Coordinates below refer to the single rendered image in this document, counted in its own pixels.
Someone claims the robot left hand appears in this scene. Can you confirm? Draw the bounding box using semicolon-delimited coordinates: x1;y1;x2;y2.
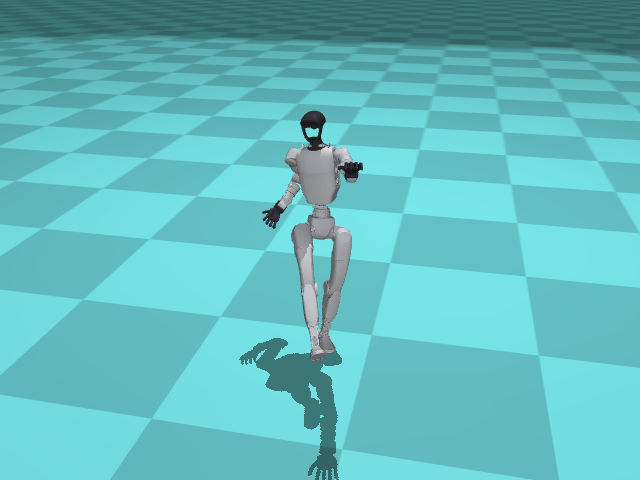
338;162;363;180

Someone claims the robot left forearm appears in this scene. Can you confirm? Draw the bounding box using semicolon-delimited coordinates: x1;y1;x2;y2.
343;158;356;182

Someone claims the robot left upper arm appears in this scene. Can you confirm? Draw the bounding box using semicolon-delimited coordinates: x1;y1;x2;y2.
333;147;353;176

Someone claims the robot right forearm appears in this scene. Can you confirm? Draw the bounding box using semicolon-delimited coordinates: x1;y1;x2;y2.
278;172;300;210

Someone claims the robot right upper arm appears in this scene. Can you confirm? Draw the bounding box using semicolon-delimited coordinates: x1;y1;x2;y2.
285;148;300;184

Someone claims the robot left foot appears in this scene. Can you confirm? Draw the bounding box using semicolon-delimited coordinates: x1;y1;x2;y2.
318;330;336;353

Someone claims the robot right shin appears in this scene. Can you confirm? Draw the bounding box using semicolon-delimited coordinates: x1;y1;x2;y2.
301;284;320;347

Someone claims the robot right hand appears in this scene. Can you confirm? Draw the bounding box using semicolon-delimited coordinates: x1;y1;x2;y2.
262;200;287;229

